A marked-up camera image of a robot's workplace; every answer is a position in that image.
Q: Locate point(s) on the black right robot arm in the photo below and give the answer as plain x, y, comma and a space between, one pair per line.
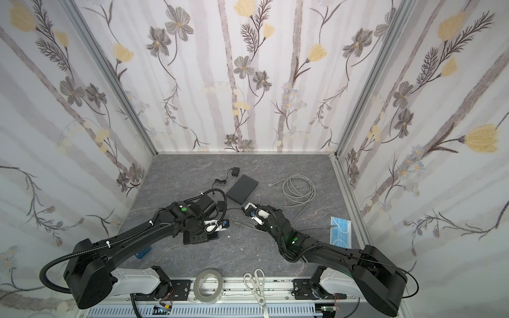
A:
379, 280

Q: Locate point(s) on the white slotted cable duct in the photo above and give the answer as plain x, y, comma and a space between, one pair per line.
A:
195, 310

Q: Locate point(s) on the white handled scissors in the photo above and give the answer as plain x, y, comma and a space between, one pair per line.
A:
255, 283

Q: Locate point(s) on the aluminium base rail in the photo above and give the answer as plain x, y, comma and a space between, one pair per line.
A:
238, 292

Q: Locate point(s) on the dark grey flat switch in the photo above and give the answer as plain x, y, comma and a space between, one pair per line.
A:
242, 189

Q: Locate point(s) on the clear tape roll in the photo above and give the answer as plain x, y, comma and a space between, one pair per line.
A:
208, 287

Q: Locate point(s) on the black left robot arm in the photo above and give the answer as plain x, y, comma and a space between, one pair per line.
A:
92, 272

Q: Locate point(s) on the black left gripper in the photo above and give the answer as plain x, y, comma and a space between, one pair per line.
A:
203, 236

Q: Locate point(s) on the small blue object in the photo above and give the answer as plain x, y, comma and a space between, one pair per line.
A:
143, 253

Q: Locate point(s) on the small black adapter with cable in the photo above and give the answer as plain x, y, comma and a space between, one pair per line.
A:
234, 172

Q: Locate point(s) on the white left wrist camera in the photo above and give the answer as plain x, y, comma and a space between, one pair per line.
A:
213, 226

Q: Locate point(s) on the black power adapter with cable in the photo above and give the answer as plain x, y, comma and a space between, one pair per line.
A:
207, 207

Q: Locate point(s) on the black ribbed network switch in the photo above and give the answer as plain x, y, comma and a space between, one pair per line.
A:
206, 237

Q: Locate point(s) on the blue face mask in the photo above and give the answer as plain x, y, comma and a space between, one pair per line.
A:
341, 233

